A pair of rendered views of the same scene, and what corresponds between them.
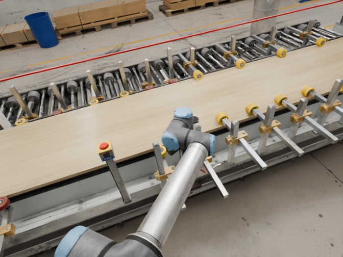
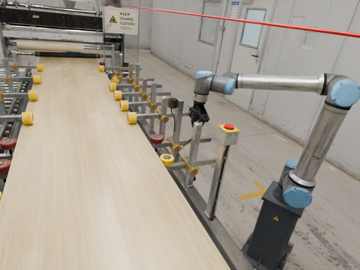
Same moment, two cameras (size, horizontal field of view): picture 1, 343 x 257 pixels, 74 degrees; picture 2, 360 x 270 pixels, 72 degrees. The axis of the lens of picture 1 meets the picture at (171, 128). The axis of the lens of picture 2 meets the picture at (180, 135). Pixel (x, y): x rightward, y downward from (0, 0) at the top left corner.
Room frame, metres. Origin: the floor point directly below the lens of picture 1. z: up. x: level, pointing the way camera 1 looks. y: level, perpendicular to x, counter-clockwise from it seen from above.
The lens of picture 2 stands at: (1.23, 1.26, 1.64)
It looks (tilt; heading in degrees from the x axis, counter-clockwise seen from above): 26 degrees down; 257
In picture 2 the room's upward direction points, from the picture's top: 7 degrees clockwise
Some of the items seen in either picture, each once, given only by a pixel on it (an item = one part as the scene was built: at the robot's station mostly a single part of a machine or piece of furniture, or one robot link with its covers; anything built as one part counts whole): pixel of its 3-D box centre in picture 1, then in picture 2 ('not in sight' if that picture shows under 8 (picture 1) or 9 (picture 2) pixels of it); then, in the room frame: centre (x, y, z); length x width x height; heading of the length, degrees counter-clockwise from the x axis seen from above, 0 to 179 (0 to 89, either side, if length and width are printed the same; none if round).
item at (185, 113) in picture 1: (183, 120); (203, 82); (0.83, -0.06, 1.31); 0.10 x 0.09 x 0.12; 151
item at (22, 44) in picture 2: not in sight; (68, 46); (2.10, -2.54, 1.05); 1.43 x 0.12 x 0.12; 14
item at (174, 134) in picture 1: (176, 135); (223, 84); (0.73, -0.02, 1.31); 0.12 x 0.12 x 0.09; 61
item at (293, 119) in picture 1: (300, 116); (143, 94); (1.13, -0.89, 0.95); 0.13 x 0.06 x 0.05; 104
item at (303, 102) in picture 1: (294, 126); (143, 104); (1.12, -0.87, 0.86); 0.03 x 0.03 x 0.48; 14
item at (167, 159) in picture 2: (161, 155); (166, 165); (1.03, 0.09, 0.85); 0.08 x 0.08 x 0.11
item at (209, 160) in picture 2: (170, 179); (196, 163); (0.83, 0.05, 0.83); 0.43 x 0.03 x 0.04; 14
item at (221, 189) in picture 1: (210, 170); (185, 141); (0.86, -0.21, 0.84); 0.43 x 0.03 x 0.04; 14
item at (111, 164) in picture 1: (118, 180); (217, 182); (0.81, 0.35, 0.93); 0.05 x 0.04 x 0.45; 104
